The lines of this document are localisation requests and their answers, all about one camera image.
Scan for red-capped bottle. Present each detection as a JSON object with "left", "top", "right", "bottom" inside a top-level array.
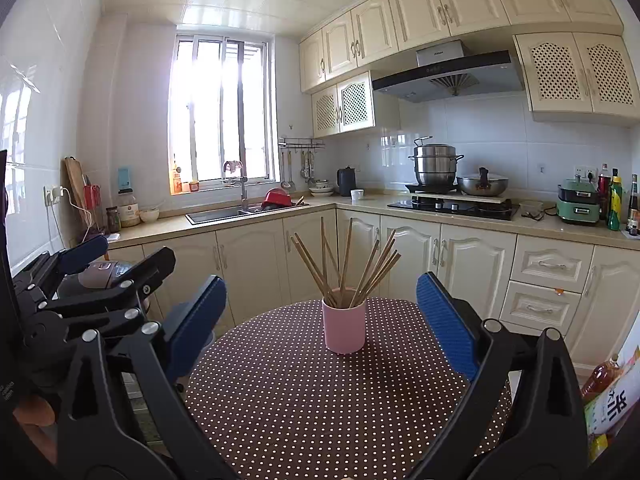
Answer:
[{"left": 597, "top": 175, "right": 611, "bottom": 221}]

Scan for white charging cable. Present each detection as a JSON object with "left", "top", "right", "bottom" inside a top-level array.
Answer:
[{"left": 52, "top": 190, "right": 93, "bottom": 241}]

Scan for grey range hood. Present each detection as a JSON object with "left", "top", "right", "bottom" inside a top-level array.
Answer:
[{"left": 371, "top": 40, "right": 525, "bottom": 103}]

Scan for green printed rice bag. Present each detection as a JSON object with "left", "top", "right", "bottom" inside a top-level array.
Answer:
[{"left": 582, "top": 345, "right": 640, "bottom": 463}]

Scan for metal sink faucet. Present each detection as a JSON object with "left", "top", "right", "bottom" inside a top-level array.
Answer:
[{"left": 223, "top": 161, "right": 249, "bottom": 211}]

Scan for cream lattice-door wall cabinet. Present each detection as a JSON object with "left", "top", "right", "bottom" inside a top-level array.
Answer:
[
  {"left": 311, "top": 71, "right": 376, "bottom": 138},
  {"left": 514, "top": 32, "right": 640, "bottom": 126}
]

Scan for wooden cutting board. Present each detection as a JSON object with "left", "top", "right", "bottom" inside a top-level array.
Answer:
[{"left": 63, "top": 156, "right": 93, "bottom": 228}]

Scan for black electric kettle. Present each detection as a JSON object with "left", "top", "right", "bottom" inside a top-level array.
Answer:
[{"left": 336, "top": 166, "right": 357, "bottom": 197}]

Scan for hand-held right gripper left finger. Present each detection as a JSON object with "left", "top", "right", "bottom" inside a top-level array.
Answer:
[{"left": 55, "top": 275, "right": 228, "bottom": 480}]

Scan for cream base cabinets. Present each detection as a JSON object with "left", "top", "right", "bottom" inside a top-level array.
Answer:
[{"left": 107, "top": 207, "right": 640, "bottom": 371}]

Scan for red bowl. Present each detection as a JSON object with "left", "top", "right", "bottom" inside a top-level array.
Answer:
[{"left": 261, "top": 188, "right": 292, "bottom": 209}]

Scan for steel wok with lid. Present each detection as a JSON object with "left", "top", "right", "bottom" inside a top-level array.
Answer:
[{"left": 456, "top": 167, "right": 510, "bottom": 197}]

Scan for pink cup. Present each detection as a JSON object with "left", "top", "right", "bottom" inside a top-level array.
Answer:
[{"left": 321, "top": 287, "right": 368, "bottom": 356}]

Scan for green electric cooker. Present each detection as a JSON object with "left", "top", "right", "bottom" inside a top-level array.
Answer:
[{"left": 556, "top": 177, "right": 601, "bottom": 226}]

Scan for dark sauce bottle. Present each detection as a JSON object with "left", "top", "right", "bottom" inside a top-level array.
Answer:
[{"left": 627, "top": 174, "right": 640, "bottom": 236}]

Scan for black gas stove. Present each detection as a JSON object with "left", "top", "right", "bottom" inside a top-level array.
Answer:
[{"left": 387, "top": 199, "right": 521, "bottom": 222}]

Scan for yellow-green bottle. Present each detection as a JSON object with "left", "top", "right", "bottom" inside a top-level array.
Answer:
[{"left": 607, "top": 176, "right": 623, "bottom": 232}]

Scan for sliding kitchen window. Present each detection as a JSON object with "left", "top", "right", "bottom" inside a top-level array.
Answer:
[{"left": 169, "top": 35, "right": 277, "bottom": 192}]

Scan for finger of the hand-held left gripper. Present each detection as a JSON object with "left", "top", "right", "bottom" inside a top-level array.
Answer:
[
  {"left": 12, "top": 234, "right": 109, "bottom": 292},
  {"left": 30, "top": 246, "right": 177, "bottom": 343}
]

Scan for group of wooden chopsticks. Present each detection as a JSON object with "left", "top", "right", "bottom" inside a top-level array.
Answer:
[{"left": 291, "top": 216, "right": 402, "bottom": 309}]

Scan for cream upper wall cabinets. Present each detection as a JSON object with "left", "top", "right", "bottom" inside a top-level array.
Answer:
[{"left": 299, "top": 0, "right": 626, "bottom": 93}]

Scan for large glass jar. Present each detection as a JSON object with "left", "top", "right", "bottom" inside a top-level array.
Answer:
[{"left": 117, "top": 188, "right": 142, "bottom": 228}]

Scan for metal wall utensil rail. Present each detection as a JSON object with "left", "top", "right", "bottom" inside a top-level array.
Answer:
[{"left": 278, "top": 137, "right": 326, "bottom": 151}]

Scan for person's left hand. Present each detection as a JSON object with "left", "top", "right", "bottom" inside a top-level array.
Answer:
[{"left": 12, "top": 395, "right": 58, "bottom": 461}]

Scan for brown polka-dot tablecloth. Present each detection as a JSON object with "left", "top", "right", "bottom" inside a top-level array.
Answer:
[{"left": 184, "top": 297, "right": 513, "bottom": 480}]

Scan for dark rice cooker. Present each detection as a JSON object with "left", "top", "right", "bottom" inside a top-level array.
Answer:
[{"left": 75, "top": 259, "right": 151, "bottom": 292}]

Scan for orange drink bottle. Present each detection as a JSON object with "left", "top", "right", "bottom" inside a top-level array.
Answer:
[{"left": 580, "top": 355, "right": 621, "bottom": 406}]

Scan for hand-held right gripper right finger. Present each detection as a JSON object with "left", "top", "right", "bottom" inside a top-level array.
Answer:
[{"left": 407, "top": 272, "right": 586, "bottom": 480}]

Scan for wooden board under pots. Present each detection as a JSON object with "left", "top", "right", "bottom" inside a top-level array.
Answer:
[{"left": 405, "top": 191, "right": 513, "bottom": 205}]

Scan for stainless steel sink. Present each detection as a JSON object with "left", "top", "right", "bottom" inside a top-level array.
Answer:
[{"left": 185, "top": 202, "right": 311, "bottom": 226}]

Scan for stainless steel steamer pot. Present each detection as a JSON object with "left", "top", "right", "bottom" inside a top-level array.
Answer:
[{"left": 407, "top": 136, "right": 465, "bottom": 187}]

